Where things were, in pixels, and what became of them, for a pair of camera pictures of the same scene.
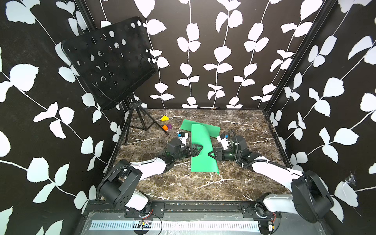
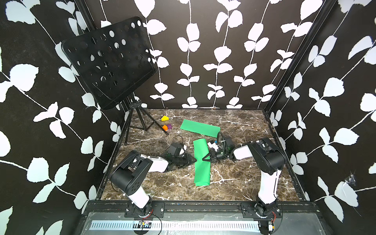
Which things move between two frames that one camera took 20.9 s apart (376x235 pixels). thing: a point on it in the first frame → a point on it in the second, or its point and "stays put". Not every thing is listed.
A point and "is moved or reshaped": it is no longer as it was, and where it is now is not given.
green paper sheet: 203,163 is moved or reshaped
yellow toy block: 164,118 stays put
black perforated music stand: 114,60 stays put
